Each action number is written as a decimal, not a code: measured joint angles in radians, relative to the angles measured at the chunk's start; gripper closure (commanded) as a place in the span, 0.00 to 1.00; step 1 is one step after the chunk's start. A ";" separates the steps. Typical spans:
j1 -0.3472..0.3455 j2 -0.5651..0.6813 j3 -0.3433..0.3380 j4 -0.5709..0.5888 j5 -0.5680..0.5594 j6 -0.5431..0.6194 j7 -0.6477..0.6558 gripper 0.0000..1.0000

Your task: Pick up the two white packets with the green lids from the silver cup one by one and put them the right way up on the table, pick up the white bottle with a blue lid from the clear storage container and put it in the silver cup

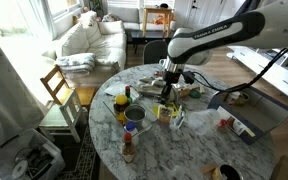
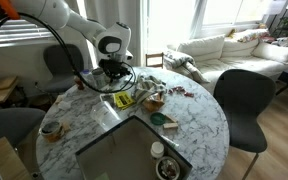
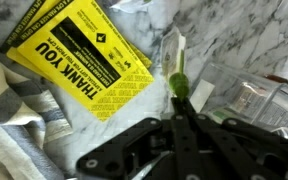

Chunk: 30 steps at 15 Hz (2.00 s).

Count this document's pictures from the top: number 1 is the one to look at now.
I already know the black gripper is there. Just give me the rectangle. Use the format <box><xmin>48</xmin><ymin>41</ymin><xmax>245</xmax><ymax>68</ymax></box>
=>
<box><xmin>161</xmin><ymin>71</ymin><xmax>195</xmax><ymax>100</ymax></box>

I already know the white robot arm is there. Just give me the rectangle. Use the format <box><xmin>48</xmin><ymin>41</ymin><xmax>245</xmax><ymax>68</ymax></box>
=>
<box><xmin>161</xmin><ymin>0</ymin><xmax>288</xmax><ymax>101</ymax></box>

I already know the green round lid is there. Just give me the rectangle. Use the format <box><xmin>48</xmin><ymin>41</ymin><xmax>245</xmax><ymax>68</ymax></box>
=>
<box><xmin>189</xmin><ymin>90</ymin><xmax>201</xmax><ymax>99</ymax></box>

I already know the green bottle red cap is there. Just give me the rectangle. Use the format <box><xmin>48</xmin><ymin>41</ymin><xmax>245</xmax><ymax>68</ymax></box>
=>
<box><xmin>125</xmin><ymin>86</ymin><xmax>133</xmax><ymax>104</ymax></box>

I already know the brown bottle yellow lid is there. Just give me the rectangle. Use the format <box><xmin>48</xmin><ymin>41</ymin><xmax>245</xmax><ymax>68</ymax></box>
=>
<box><xmin>113</xmin><ymin>94</ymin><xmax>129</xmax><ymax>125</ymax></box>

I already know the white bottle blue cap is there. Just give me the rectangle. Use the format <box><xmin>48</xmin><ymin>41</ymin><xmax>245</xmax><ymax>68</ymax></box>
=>
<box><xmin>124</xmin><ymin>121</ymin><xmax>138</xmax><ymax>141</ymax></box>

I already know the hot sauce bottle red cap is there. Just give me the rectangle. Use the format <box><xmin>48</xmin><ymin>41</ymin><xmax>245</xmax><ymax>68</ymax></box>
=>
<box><xmin>122</xmin><ymin>132</ymin><xmax>135</xmax><ymax>163</ymax></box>

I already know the clear storage bin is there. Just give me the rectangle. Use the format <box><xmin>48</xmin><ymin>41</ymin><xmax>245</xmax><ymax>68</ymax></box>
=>
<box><xmin>0</xmin><ymin>129</ymin><xmax>65</xmax><ymax>180</ymax></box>

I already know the striped cloth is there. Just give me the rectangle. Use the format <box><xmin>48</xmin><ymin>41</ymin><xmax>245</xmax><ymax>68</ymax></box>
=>
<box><xmin>134</xmin><ymin>77</ymin><xmax>166</xmax><ymax>96</ymax></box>

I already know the dark grey dining chair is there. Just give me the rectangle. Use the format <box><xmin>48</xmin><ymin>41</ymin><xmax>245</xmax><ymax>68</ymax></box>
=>
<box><xmin>143</xmin><ymin>40</ymin><xmax>167</xmax><ymax>64</ymax></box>

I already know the yellow card packet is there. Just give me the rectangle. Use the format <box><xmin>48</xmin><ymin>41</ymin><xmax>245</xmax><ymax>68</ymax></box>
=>
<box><xmin>152</xmin><ymin>102</ymin><xmax>179</xmax><ymax>117</ymax></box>

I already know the clear plastic tray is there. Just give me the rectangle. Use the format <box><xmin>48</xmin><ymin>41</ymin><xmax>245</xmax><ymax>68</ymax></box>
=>
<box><xmin>103</xmin><ymin>93</ymin><xmax>155</xmax><ymax>135</ymax></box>

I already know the white paper sheet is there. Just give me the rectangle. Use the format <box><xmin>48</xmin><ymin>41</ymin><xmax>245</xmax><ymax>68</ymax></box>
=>
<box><xmin>104</xmin><ymin>82</ymin><xmax>126</xmax><ymax>96</ymax></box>

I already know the red snack packet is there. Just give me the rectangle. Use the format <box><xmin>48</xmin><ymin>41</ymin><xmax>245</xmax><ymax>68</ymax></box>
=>
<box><xmin>217</xmin><ymin>119</ymin><xmax>228</xmax><ymax>128</ymax></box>

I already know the white sofa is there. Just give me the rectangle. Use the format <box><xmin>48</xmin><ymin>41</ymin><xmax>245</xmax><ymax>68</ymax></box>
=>
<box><xmin>42</xmin><ymin>12</ymin><xmax>127</xmax><ymax>87</ymax></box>

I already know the folded grey blanket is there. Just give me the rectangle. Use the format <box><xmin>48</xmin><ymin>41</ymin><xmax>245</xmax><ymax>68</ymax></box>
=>
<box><xmin>55</xmin><ymin>53</ymin><xmax>96</xmax><ymax>73</ymax></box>

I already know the small wooden block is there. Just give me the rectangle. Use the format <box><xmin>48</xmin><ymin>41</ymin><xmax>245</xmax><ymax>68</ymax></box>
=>
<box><xmin>200</xmin><ymin>162</ymin><xmax>217</xmax><ymax>174</ymax></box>

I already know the glass jar with brown contents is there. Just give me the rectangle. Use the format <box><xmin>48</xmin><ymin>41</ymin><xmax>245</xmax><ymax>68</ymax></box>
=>
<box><xmin>212</xmin><ymin>164</ymin><xmax>243</xmax><ymax>180</ymax></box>

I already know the white tv cabinet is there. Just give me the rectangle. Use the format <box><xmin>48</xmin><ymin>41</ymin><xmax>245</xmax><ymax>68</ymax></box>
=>
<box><xmin>230</xmin><ymin>46</ymin><xmax>288</xmax><ymax>96</ymax></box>

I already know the small wooden chair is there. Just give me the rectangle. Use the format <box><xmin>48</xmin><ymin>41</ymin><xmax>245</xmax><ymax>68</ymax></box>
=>
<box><xmin>39</xmin><ymin>65</ymin><xmax>95</xmax><ymax>143</ymax></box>

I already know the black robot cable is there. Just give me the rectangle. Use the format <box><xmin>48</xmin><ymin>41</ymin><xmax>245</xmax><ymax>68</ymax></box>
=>
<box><xmin>183</xmin><ymin>44</ymin><xmax>288</xmax><ymax>93</ymax></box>

